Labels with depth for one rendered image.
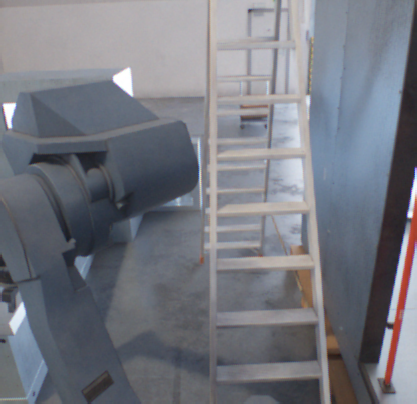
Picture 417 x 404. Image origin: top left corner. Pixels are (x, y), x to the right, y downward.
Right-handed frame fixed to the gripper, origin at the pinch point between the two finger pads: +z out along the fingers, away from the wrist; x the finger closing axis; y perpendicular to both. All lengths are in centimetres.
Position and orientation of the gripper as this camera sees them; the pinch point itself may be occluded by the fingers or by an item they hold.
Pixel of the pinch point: (12, 307)
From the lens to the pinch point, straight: 230.1
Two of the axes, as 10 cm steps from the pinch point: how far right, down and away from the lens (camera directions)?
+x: 0.3, 4.0, -9.2
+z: -1.6, 9.1, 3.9
